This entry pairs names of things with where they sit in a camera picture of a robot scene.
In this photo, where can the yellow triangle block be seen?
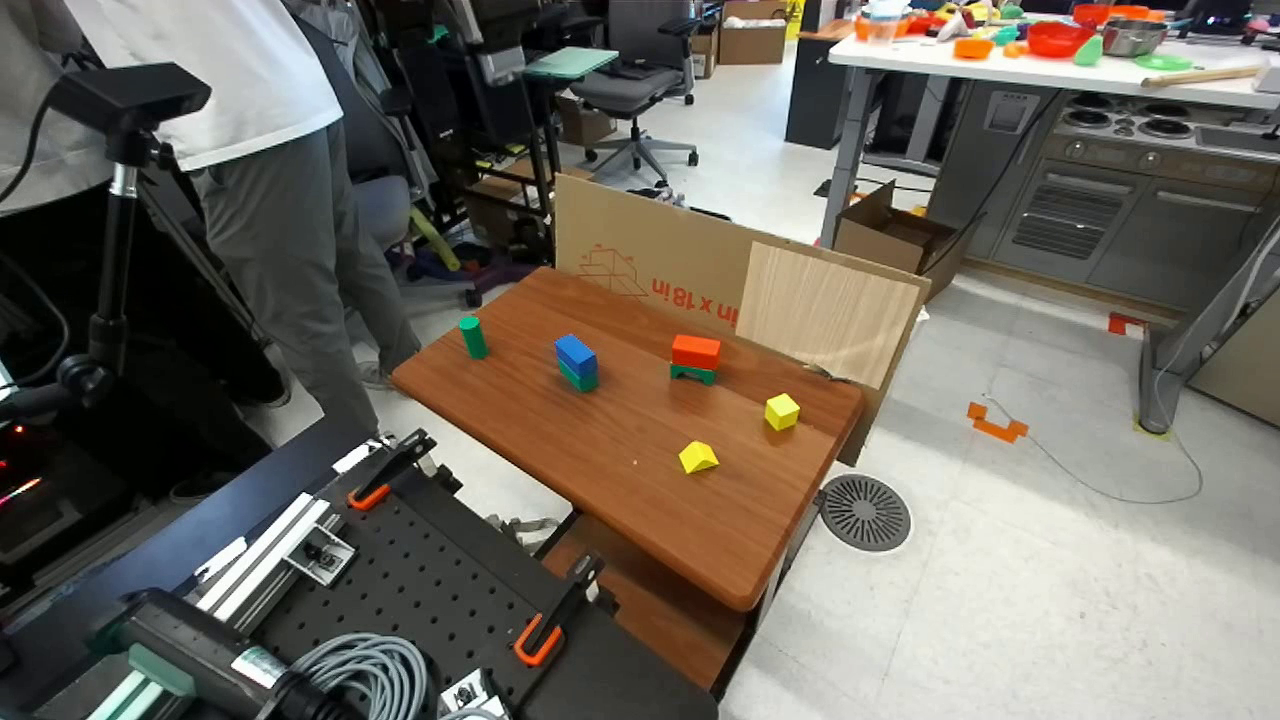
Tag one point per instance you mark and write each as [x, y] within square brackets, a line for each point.
[696, 457]

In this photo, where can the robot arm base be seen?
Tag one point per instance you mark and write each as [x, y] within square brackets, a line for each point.
[178, 648]

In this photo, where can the orange rectangular block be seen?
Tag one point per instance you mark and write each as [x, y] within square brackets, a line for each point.
[696, 349]

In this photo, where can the green block under blue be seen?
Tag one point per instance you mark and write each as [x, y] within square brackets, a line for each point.
[576, 381]

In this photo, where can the green block under orange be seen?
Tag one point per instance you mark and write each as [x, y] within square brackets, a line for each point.
[693, 373]

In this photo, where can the yellow cube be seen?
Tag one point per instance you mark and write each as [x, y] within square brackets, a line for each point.
[783, 414]

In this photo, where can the green upright block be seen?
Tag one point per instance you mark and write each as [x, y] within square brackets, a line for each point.
[472, 336]

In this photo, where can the cardboard sheet behind table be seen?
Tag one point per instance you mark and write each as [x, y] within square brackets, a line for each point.
[838, 315]

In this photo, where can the orange black clamp left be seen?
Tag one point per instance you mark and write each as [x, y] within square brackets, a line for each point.
[372, 476]

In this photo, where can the orange black clamp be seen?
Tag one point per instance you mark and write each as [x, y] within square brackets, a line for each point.
[372, 476]
[542, 636]

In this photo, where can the round floor drain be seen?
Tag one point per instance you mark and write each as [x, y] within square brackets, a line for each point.
[867, 514]

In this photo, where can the open cardboard box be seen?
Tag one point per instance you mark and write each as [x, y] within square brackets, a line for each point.
[887, 233]

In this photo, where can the orange black clamp right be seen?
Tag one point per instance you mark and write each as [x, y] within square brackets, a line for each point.
[542, 636]

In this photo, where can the black perforated breadboard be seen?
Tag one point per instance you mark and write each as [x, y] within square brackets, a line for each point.
[435, 573]

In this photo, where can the black office chair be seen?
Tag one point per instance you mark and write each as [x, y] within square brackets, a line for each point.
[649, 41]

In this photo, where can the person in white shirt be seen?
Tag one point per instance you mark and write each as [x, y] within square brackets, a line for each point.
[266, 158]

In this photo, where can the grey cabinet with burners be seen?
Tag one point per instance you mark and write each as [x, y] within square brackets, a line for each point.
[1127, 197]

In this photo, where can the red bowl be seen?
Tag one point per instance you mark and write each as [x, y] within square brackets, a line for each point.
[1052, 41]

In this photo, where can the white work table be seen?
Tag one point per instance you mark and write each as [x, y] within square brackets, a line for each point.
[1221, 76]

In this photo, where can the orange floor bracket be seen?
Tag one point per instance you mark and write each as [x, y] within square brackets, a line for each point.
[996, 429]

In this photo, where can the aluminium rail bracket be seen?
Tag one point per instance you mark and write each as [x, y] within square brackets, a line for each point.
[300, 537]

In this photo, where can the black camera on tripod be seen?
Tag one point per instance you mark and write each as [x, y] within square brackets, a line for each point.
[126, 104]

